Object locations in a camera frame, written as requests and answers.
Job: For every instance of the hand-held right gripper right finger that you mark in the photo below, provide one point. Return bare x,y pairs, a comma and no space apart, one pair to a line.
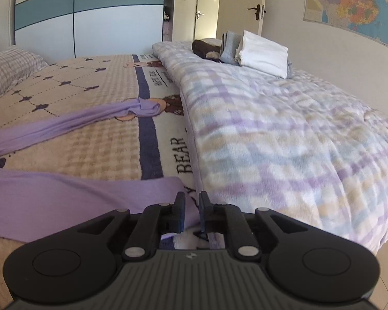
203,210

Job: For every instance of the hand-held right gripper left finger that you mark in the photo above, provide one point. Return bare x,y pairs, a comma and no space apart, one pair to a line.
181,210

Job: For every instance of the light purple garment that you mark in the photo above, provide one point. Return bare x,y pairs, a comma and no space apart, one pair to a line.
51,200

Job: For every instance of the plaid fleece blanket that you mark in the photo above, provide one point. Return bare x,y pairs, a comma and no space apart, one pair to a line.
278,135

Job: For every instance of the beige bear-pattern bed blanket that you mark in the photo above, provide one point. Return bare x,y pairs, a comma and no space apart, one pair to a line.
84,145

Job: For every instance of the dark brown folded cloth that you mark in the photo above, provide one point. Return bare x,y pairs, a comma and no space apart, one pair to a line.
203,50

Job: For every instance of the grey folded cloth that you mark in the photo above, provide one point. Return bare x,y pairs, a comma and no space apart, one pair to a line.
229,48

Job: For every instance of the white folded cloth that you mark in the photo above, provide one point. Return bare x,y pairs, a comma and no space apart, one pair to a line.
262,55

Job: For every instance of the blue and white wardrobe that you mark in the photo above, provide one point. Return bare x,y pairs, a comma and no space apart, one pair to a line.
116,29

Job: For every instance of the plaid pillow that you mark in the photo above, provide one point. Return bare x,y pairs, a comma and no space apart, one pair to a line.
9,67

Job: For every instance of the wall map poster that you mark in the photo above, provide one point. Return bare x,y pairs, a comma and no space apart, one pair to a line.
352,0

